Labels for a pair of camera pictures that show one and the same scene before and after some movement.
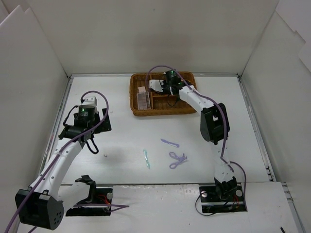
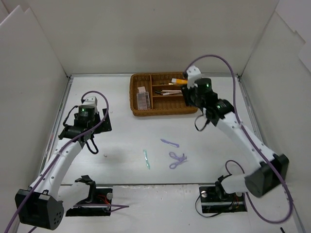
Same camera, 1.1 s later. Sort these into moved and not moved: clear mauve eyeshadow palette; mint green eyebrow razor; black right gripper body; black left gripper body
Moved: black right gripper body
Not moved: mint green eyebrow razor; clear mauve eyeshadow palette; black left gripper body
